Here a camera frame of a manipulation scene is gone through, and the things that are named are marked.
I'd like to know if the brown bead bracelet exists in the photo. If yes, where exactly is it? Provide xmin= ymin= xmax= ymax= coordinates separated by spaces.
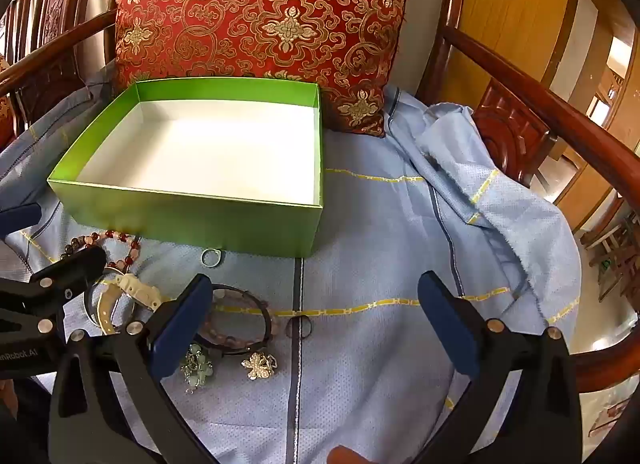
xmin=200 ymin=294 xmax=263 ymax=351

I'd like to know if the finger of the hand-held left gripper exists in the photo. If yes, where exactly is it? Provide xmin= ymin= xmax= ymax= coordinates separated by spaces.
xmin=0 ymin=203 xmax=43 ymax=241
xmin=0 ymin=245 xmax=108 ymax=339

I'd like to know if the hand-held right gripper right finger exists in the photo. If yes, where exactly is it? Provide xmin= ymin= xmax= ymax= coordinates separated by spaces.
xmin=415 ymin=271 xmax=583 ymax=464

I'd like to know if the wooden door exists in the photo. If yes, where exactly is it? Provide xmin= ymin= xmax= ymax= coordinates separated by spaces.
xmin=440 ymin=0 xmax=583 ymax=109

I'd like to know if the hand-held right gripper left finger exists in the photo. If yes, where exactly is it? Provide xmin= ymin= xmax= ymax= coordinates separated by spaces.
xmin=47 ymin=274 xmax=221 ymax=464

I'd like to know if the gold studded ring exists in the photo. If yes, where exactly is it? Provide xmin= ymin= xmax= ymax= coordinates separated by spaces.
xmin=285 ymin=315 xmax=313 ymax=339

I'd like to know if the light blue cloth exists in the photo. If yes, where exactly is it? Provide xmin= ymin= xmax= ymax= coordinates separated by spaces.
xmin=0 ymin=64 xmax=583 ymax=464

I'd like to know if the green cardboard box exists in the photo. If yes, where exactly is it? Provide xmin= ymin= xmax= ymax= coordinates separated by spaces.
xmin=47 ymin=77 xmax=325 ymax=259

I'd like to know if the dark wooden armchair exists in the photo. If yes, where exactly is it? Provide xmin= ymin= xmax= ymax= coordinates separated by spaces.
xmin=0 ymin=0 xmax=640 ymax=395

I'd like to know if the red pink bead bracelet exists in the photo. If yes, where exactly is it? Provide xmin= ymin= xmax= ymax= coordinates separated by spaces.
xmin=60 ymin=229 xmax=143 ymax=275

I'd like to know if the black strap wristwatch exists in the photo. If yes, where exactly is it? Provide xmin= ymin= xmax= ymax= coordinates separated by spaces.
xmin=207 ymin=284 xmax=278 ymax=355

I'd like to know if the green flower brooch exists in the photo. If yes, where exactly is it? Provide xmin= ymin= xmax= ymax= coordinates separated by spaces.
xmin=181 ymin=344 xmax=217 ymax=392

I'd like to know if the red gold patterned cushion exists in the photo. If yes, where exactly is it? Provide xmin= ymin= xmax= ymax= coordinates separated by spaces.
xmin=114 ymin=0 xmax=425 ymax=139

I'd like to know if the wooden stool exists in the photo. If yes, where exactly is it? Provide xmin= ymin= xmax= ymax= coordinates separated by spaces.
xmin=580 ymin=199 xmax=640 ymax=305

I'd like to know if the white strap wristwatch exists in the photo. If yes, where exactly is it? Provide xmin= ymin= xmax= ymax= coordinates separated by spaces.
xmin=85 ymin=266 xmax=163 ymax=337

